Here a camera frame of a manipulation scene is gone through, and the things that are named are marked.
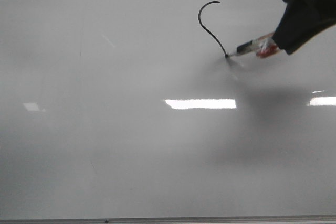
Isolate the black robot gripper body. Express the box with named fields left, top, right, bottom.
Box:
left=272, top=0, right=335, bottom=55

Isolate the black whiteboard marker with tape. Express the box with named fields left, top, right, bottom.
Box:
left=225, top=32, right=281, bottom=59

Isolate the white glossy whiteboard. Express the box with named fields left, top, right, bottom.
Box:
left=1, top=0, right=335, bottom=219

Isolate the grey aluminium whiteboard frame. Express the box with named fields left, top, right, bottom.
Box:
left=1, top=215, right=335, bottom=223

